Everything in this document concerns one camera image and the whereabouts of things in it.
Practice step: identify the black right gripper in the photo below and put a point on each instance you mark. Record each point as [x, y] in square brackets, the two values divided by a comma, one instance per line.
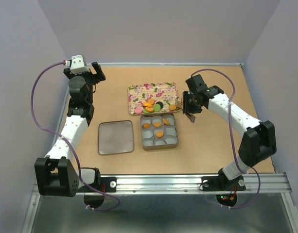
[186, 107]

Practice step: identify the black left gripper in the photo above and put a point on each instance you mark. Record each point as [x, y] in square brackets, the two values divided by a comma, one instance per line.
[100, 75]

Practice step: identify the metal tongs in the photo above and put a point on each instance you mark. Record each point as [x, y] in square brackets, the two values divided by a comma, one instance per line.
[189, 115]

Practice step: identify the plain round orange cookie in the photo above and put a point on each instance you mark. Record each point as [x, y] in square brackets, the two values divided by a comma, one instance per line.
[165, 121]

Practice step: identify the small ridged orange cookie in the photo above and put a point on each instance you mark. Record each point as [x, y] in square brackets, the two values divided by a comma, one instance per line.
[146, 126]

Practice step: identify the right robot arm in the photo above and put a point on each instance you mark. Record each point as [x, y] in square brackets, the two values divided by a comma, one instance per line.
[258, 137]

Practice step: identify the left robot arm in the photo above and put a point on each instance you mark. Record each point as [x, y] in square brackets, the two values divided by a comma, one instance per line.
[55, 174]

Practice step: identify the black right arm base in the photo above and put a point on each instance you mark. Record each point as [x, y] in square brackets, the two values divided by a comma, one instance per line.
[219, 184]

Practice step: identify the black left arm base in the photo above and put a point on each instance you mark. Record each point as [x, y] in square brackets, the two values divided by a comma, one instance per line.
[104, 185]

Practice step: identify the floral serving tray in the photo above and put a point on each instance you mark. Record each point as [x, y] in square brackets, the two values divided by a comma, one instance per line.
[165, 92]

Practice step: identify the black sandwich cookie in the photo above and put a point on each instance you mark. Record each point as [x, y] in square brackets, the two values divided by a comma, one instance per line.
[160, 104]

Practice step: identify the green sandwich cookie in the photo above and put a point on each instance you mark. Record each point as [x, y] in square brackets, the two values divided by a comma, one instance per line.
[157, 108]

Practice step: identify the lower stacked orange cookie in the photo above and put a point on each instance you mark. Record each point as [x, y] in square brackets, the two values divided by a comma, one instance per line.
[151, 101]

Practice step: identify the dotted biscuit on green cookie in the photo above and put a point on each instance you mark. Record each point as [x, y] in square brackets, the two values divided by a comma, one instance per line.
[148, 110]

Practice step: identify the square metal tin box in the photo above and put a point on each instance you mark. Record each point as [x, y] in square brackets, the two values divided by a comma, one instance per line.
[149, 141]

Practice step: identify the stacked round orange cookie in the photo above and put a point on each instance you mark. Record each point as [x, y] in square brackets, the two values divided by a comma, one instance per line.
[159, 134]

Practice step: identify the fish shaped orange cookie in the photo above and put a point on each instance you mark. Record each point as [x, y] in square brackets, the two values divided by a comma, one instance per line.
[146, 104]

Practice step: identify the pink round cookie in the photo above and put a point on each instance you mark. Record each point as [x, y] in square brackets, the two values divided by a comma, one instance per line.
[138, 110]

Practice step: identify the square metal tin lid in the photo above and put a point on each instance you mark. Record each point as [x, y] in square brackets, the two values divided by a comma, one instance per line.
[115, 137]

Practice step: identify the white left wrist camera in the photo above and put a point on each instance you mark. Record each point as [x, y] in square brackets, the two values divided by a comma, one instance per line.
[77, 64]

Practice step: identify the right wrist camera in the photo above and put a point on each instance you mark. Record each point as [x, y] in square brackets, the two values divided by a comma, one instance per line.
[196, 84]

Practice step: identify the aluminium front rail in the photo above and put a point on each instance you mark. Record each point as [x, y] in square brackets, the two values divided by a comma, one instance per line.
[185, 184]

